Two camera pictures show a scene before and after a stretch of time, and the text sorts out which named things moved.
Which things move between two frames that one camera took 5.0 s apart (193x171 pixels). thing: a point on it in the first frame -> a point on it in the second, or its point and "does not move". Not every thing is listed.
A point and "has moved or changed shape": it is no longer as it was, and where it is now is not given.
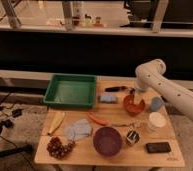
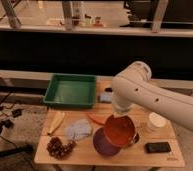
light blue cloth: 79,130 does not move
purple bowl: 107,141 does not move
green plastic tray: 73,90 does not move
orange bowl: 131,107 has moved or changed shape
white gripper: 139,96 -> 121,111
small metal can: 132,137 does not move
